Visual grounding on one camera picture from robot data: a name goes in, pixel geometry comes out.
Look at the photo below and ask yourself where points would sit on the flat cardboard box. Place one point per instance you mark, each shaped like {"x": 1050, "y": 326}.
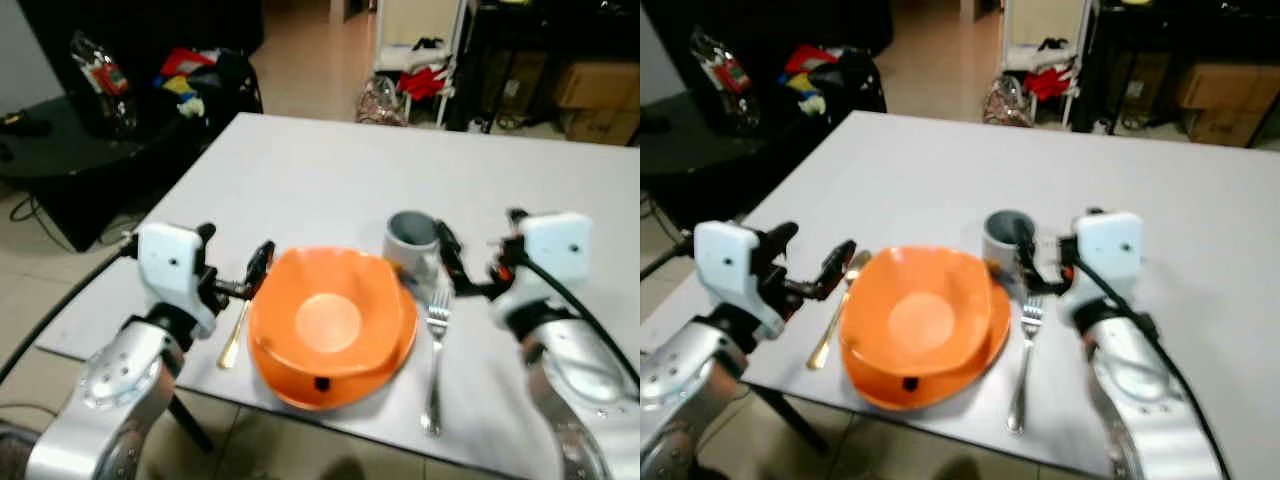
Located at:
{"x": 600, "y": 127}
{"x": 1220, "y": 128}

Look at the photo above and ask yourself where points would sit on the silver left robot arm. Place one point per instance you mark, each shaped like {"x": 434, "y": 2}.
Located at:
{"x": 690, "y": 390}
{"x": 110, "y": 390}

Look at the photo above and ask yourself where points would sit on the large cardboard box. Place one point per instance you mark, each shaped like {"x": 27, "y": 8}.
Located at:
{"x": 1225, "y": 85}
{"x": 600, "y": 85}

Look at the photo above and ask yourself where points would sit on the black bag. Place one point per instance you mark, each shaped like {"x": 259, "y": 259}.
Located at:
{"x": 855, "y": 80}
{"x": 235, "y": 85}

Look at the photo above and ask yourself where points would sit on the red and yellow package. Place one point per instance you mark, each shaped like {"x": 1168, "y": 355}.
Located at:
{"x": 810, "y": 60}
{"x": 185, "y": 65}

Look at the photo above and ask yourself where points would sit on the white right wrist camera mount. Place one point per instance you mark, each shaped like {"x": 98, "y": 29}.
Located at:
{"x": 1110, "y": 245}
{"x": 555, "y": 245}

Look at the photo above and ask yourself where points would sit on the orange plate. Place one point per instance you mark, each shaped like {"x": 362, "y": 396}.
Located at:
{"x": 940, "y": 398}
{"x": 350, "y": 398}

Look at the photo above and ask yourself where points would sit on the pale green mug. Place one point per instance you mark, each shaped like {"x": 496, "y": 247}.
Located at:
{"x": 1000, "y": 250}
{"x": 410, "y": 255}

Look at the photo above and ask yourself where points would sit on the orange bowl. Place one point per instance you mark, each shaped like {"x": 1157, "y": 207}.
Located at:
{"x": 325, "y": 315}
{"x": 915, "y": 315}

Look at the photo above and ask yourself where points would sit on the red cloth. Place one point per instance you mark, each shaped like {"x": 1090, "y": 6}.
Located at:
{"x": 420, "y": 82}
{"x": 1045, "y": 82}

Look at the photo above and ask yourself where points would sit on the silver fork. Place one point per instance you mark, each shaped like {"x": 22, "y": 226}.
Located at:
{"x": 1030, "y": 318}
{"x": 436, "y": 320}

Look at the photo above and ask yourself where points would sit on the clear plastic bag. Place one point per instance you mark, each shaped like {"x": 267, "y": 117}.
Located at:
{"x": 725, "y": 80}
{"x": 105, "y": 85}

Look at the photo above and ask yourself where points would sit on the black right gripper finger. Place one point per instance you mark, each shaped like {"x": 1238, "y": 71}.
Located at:
{"x": 517, "y": 222}
{"x": 1028, "y": 255}
{"x": 450, "y": 255}
{"x": 1094, "y": 213}

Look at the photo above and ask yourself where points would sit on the black shelf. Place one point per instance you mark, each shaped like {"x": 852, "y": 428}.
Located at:
{"x": 520, "y": 30}
{"x": 1150, "y": 25}

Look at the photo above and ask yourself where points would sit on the white rack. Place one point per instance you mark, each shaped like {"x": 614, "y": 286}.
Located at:
{"x": 1045, "y": 20}
{"x": 420, "y": 20}

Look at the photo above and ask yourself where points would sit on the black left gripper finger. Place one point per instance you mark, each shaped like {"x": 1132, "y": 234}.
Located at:
{"x": 206, "y": 233}
{"x": 838, "y": 270}
{"x": 262, "y": 268}
{"x": 782, "y": 236}

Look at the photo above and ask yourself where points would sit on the black table leg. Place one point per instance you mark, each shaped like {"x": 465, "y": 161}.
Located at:
{"x": 190, "y": 422}
{"x": 790, "y": 420}

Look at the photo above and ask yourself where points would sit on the mesh bag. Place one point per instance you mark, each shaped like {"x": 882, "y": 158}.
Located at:
{"x": 380, "y": 100}
{"x": 1005, "y": 100}

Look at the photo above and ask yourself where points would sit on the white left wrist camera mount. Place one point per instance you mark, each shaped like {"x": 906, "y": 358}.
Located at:
{"x": 730, "y": 265}
{"x": 170, "y": 262}

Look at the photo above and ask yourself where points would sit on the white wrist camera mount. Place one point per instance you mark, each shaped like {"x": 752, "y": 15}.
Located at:
{"x": 730, "y": 265}
{"x": 1110, "y": 245}
{"x": 170, "y": 262}
{"x": 555, "y": 245}

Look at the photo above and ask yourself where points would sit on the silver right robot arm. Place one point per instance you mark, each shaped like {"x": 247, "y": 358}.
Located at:
{"x": 580, "y": 385}
{"x": 1150, "y": 400}

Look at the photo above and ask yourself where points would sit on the black low table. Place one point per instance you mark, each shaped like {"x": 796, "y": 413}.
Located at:
{"x": 690, "y": 150}
{"x": 60, "y": 160}

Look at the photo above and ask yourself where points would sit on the dark cardboard box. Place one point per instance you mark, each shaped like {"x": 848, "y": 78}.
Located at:
{"x": 522, "y": 80}
{"x": 1145, "y": 80}

